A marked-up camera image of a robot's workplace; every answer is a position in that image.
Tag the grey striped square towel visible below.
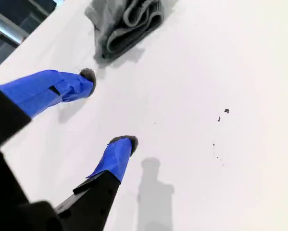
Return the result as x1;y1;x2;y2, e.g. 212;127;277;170
84;0;165;64

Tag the grey metal bar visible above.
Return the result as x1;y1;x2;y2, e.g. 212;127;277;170
0;8;30;45

